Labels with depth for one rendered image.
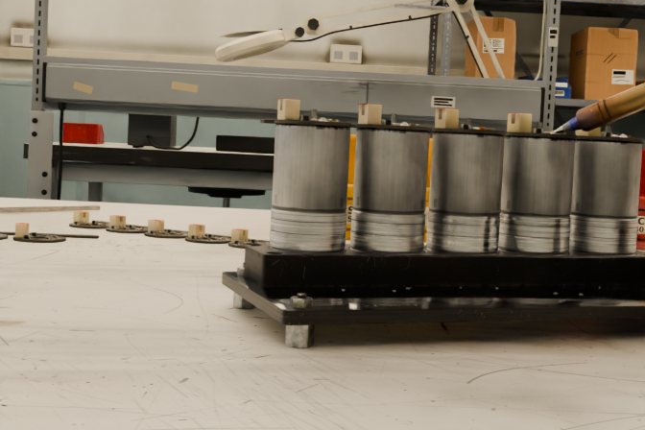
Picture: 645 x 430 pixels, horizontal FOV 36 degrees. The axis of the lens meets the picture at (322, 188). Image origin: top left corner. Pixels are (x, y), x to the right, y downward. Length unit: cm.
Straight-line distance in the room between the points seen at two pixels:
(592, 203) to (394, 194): 8
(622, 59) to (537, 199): 417
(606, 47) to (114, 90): 251
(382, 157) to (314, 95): 225
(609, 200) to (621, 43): 415
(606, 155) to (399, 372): 14
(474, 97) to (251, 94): 58
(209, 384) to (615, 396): 9
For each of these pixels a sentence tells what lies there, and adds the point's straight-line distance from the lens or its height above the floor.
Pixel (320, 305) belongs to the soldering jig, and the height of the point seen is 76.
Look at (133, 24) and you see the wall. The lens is 478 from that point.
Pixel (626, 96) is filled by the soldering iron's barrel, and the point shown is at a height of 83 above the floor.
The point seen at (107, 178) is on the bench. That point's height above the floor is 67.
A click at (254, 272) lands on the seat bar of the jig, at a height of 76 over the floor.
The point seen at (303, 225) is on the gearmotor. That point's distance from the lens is 31.
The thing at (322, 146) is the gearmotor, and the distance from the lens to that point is 31.
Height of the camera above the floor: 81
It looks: 3 degrees down
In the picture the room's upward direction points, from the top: 3 degrees clockwise
